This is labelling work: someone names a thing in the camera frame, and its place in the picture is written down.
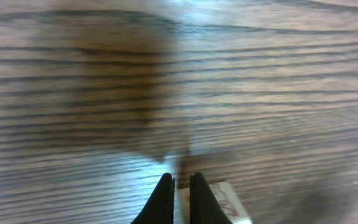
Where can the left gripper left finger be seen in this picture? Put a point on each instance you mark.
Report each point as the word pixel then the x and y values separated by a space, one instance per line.
pixel 160 205

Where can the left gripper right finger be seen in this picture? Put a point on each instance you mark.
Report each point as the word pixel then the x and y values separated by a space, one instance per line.
pixel 204 208

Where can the white patterned wooden block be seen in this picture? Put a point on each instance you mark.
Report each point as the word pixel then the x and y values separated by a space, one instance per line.
pixel 227 199

